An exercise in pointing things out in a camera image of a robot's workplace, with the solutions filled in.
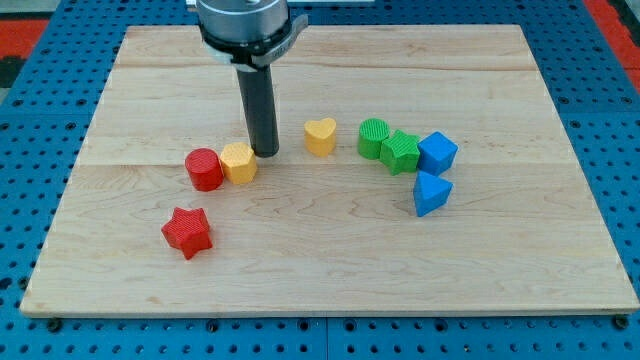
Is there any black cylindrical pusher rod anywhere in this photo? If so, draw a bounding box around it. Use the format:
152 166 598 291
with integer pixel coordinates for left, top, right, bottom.
236 66 279 158

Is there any light wooden board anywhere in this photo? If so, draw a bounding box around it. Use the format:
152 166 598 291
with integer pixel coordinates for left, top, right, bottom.
20 25 639 318

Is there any red cylinder block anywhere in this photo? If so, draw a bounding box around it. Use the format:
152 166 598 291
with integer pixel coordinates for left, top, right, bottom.
185 148 224 192

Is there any green star block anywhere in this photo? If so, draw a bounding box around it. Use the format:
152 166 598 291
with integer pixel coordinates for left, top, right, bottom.
379 130 420 176

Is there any green cylinder block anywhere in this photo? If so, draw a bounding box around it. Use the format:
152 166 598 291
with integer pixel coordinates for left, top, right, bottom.
357 118 390 160

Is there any blue cube block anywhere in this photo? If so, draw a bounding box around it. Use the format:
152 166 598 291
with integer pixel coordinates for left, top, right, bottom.
417 131 458 176

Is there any blue triangle block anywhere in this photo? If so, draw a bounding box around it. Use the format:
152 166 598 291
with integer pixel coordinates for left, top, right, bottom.
413 171 453 217

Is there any yellow hexagon block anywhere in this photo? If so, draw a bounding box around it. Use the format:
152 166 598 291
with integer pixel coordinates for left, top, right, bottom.
220 142 257 185

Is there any red star block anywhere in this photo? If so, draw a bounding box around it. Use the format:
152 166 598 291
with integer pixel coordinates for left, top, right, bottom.
161 207 213 260

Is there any yellow heart block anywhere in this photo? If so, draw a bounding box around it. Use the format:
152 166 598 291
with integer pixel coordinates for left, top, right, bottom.
304 118 337 157

